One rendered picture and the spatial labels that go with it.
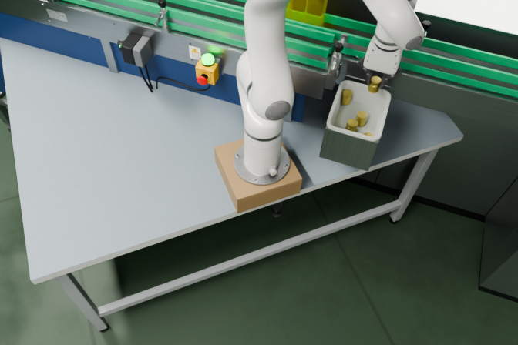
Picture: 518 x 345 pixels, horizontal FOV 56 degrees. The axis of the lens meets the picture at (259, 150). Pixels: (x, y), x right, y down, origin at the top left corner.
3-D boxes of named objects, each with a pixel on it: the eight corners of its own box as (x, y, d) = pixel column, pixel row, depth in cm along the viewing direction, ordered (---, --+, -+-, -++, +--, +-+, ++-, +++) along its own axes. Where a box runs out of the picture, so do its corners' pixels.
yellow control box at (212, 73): (221, 73, 177) (220, 58, 171) (213, 87, 173) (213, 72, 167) (203, 68, 178) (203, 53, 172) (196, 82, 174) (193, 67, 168)
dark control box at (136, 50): (153, 55, 182) (149, 37, 175) (143, 68, 177) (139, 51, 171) (133, 49, 183) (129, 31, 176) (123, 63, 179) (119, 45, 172)
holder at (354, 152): (383, 112, 178) (394, 83, 166) (368, 171, 163) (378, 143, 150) (338, 100, 181) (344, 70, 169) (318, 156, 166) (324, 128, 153)
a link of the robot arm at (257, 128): (250, 145, 145) (251, 88, 126) (233, 102, 156) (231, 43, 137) (288, 136, 148) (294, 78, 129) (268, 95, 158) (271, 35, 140)
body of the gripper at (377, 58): (408, 35, 139) (398, 64, 148) (373, 26, 141) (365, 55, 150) (404, 51, 135) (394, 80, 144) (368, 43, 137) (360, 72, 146)
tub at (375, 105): (386, 108, 168) (392, 91, 161) (373, 158, 156) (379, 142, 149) (338, 95, 172) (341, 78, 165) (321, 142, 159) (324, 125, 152)
